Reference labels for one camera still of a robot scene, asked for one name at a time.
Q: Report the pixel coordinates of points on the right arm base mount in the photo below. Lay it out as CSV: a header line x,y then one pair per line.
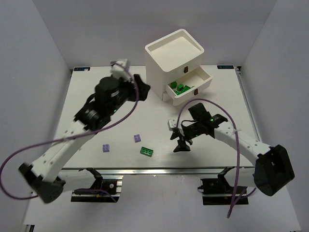
x,y
216,191

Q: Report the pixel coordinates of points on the blue label sticker left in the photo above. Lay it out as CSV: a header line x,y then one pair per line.
x,y
81,69

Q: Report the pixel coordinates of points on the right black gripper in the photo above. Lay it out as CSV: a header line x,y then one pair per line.
x,y
181,135

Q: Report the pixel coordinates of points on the purple lego brick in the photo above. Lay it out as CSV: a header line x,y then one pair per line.
x,y
137,138
106,148

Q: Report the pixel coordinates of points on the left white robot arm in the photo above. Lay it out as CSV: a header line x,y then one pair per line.
x,y
46,175

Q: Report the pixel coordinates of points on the white drawer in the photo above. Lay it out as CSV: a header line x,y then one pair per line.
x,y
198,78

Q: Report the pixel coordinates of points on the blue label sticker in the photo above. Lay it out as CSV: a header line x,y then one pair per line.
x,y
224,67
81,69

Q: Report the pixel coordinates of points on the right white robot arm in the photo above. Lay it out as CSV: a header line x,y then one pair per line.
x,y
271,167

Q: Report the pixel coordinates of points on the purple lego brick left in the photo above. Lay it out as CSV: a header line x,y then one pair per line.
x,y
106,148

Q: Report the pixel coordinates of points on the long green lego brick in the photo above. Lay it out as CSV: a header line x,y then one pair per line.
x,y
146,151

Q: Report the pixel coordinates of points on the aluminium rail frame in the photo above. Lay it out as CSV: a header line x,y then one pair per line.
x,y
159,193

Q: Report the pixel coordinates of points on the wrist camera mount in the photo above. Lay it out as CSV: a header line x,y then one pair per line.
x,y
172,124
120,69

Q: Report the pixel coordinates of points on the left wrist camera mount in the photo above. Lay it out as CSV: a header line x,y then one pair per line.
x,y
120,69

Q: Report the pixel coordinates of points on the purple lego brick centre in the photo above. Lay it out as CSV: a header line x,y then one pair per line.
x,y
137,138

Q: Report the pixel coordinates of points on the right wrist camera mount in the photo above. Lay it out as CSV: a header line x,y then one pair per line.
x,y
172,124

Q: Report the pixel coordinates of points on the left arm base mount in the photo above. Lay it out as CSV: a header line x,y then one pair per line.
x,y
103,190

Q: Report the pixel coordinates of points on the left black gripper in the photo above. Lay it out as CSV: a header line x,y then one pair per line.
x,y
134,88

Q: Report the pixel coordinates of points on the blue label sticker right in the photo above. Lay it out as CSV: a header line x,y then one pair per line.
x,y
224,67

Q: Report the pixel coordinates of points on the green lego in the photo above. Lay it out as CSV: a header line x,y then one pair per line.
x,y
184,89

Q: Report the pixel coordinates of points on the white three-drawer cabinet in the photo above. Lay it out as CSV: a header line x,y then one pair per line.
x,y
166,58

